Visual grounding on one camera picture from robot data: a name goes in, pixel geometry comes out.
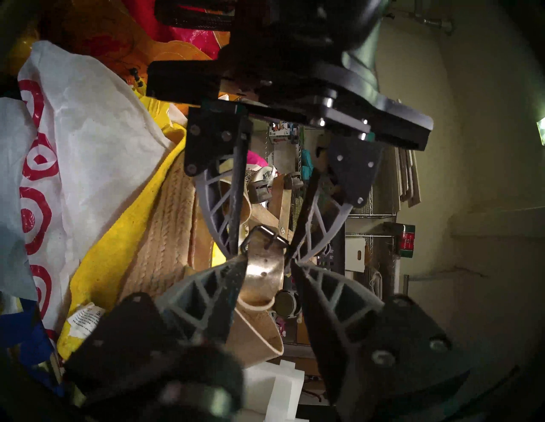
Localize blue white appliance box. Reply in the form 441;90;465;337
269;123;298;143

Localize dark mesh plastic basket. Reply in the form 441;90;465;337
315;225;345;277

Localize white foam packing block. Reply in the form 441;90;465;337
243;359;307;422

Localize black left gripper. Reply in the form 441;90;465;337
146;0;435;264

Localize white red-target plastic bag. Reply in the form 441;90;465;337
0;40;175;332

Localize red gold patterned bag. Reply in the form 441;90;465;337
38;0;230;86

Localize red snowman box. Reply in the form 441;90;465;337
398;223;416;258

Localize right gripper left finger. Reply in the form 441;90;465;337
63;254;250;385

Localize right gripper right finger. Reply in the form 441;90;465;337
290;259;471;407

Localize chrome wire shelf rack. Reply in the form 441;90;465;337
328;232;409;298
266;121;403;222

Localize yellow cloth bag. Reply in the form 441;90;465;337
57;94;188;362

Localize tan espadrille wedge sandal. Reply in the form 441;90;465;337
117;153;294;368

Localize white flat boards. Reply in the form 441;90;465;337
394;147;422;209

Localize white storage bin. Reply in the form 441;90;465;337
345;237;367;273

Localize white printed cloth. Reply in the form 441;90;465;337
245;164;277;183

